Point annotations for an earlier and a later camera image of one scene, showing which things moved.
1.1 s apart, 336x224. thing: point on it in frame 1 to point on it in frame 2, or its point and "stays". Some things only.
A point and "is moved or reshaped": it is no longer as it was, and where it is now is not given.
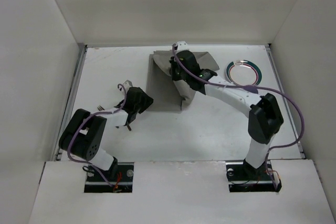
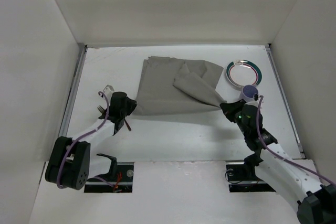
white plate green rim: x=243 y=72 stays
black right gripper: x=175 y=67 to x=234 y=108
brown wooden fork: x=100 y=108 stays
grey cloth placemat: x=164 y=93 is moved or reshaped
